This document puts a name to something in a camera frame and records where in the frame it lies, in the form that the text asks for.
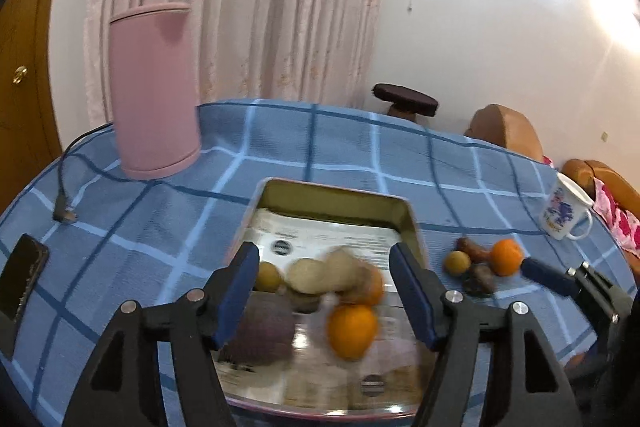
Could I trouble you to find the black power cable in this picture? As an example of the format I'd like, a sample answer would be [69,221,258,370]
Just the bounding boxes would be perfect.
[52,122,261,225]

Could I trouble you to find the blue plaid tablecloth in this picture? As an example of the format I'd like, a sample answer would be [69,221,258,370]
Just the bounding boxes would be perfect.
[0,98,636,427]

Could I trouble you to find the dark round stool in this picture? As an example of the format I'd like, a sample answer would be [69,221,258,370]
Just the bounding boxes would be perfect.
[372,83,438,124]

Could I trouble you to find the dark brown dried fruit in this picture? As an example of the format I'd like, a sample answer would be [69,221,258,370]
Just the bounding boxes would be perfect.
[462,264,498,297]

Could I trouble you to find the wooden door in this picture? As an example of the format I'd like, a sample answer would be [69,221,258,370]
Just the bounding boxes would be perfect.
[0,0,66,212]

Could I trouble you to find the brown leather sofa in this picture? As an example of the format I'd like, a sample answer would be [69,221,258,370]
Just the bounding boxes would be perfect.
[560,159,640,283]

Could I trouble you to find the brown leather armchair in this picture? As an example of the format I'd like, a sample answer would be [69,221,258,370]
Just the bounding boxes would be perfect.
[464,104,545,162]

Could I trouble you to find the pale potato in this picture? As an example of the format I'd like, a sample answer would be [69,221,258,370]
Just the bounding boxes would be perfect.
[325,247,373,293]

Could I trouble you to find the purple round fruit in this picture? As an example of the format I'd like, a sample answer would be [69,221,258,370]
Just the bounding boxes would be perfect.
[222,294,296,365]

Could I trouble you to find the metal baking tray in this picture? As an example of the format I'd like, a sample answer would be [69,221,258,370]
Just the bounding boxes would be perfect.
[210,178,441,418]

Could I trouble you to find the black smartphone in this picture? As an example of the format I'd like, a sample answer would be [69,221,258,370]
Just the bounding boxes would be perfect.
[0,234,51,322]

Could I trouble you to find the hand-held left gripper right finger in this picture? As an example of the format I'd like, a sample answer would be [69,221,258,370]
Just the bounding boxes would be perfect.
[389,241,586,427]

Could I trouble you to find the small yellow longan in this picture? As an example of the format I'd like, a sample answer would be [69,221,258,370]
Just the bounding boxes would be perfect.
[444,251,472,279]
[255,261,280,293]

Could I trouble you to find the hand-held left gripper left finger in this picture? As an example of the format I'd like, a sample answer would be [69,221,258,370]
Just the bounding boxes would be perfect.
[60,241,261,427]

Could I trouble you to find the white mug with blue print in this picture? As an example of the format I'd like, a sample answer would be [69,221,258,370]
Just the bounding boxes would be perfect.
[540,172,596,241]

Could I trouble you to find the pink cylindrical container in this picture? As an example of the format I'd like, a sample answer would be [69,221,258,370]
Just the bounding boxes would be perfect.
[108,2,202,180]

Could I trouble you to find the pink floral curtain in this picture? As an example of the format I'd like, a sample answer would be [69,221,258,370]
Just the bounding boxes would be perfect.
[82,0,401,128]

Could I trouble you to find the orange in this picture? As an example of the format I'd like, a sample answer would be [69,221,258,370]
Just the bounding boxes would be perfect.
[490,239,524,278]
[327,304,378,362]
[345,264,386,308]

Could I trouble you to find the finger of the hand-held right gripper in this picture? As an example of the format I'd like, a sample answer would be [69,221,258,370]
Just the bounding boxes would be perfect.
[520,257,608,303]

